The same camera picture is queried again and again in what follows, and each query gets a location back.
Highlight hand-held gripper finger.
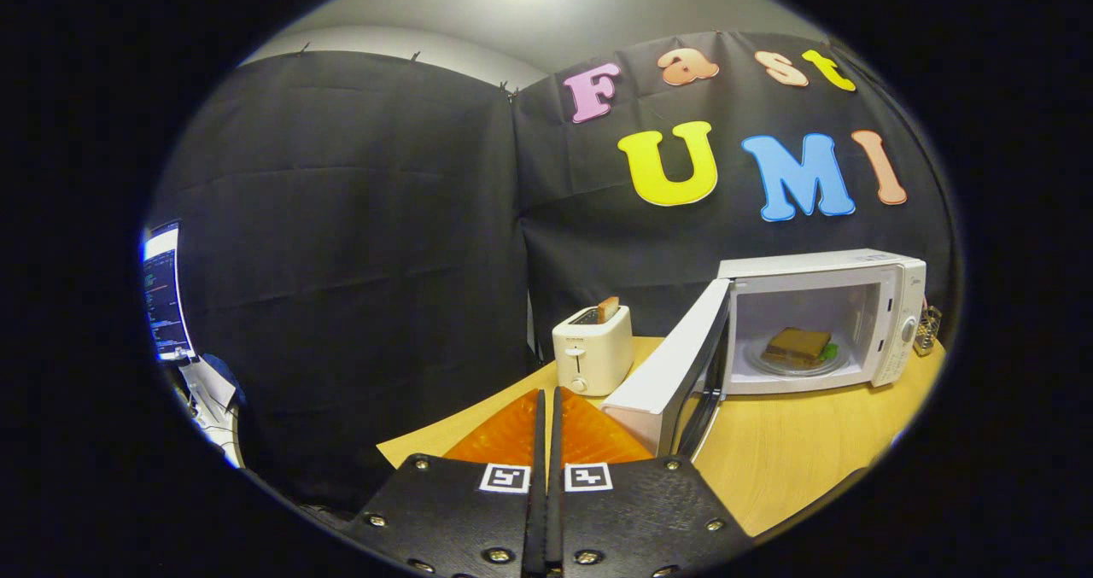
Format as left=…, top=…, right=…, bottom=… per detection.
left=546, top=386, right=754, bottom=578
left=346, top=388, right=547, bottom=578

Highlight white microwave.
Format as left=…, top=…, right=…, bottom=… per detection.
left=600, top=248, right=927, bottom=462

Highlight brown bread lettuce sandwich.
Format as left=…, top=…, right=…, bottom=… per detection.
left=760, top=327, right=839, bottom=369

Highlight glass microwave turntable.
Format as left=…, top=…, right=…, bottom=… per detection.
left=745, top=335, right=850, bottom=378

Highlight white toaster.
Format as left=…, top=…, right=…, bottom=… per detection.
left=552, top=305, right=634, bottom=397

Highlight black backdrop cloth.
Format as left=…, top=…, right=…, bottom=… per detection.
left=145, top=32, right=957, bottom=511

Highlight white papers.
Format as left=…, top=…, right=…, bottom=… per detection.
left=178, top=356, right=247, bottom=470

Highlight computer monitor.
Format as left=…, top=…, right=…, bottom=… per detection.
left=141, top=222, right=196, bottom=364

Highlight metal wire utensil holder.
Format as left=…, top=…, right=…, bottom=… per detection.
left=914, top=305, right=943, bottom=357

